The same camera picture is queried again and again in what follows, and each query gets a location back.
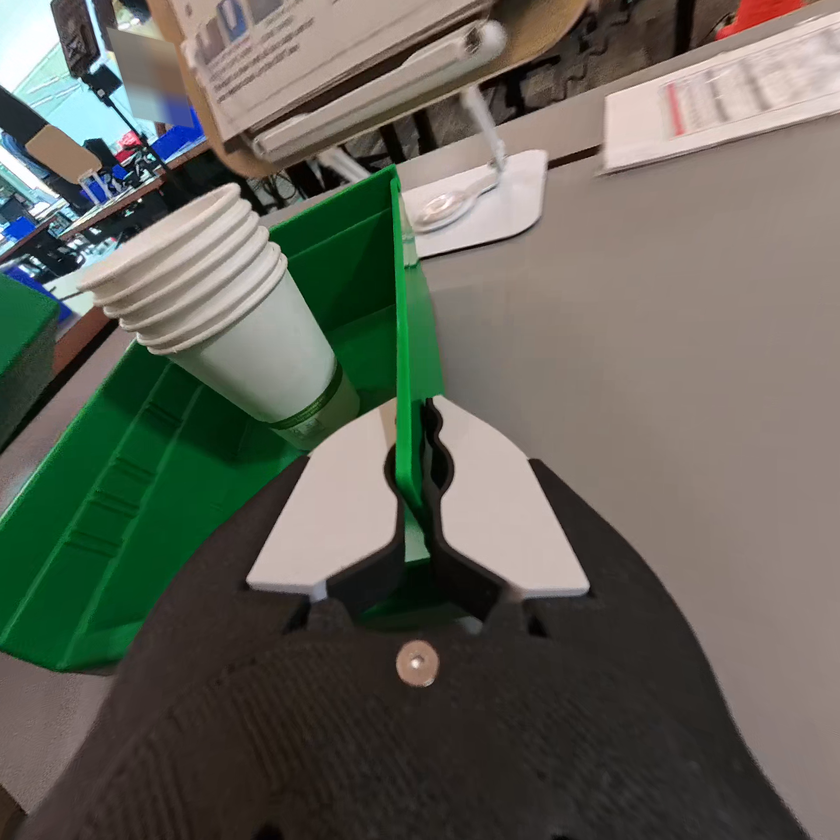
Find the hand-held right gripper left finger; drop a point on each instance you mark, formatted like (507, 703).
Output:
(328, 518)

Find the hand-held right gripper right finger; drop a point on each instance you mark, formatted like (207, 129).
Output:
(512, 518)

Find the stack of white paper cups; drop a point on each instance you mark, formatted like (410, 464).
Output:
(262, 341)

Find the grey desk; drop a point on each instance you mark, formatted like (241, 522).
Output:
(656, 394)

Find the wooden document stand white base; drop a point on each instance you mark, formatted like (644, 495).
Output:
(505, 197)
(62, 154)

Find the wooden table black legs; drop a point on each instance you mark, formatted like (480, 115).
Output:
(98, 213)

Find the blue plastic bin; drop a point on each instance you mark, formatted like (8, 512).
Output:
(177, 141)

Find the laminated paper sheet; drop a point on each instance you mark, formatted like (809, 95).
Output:
(636, 124)

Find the printed instruction sheet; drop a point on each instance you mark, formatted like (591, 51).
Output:
(328, 39)

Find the orange traffic cone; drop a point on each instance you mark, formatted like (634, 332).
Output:
(754, 16)

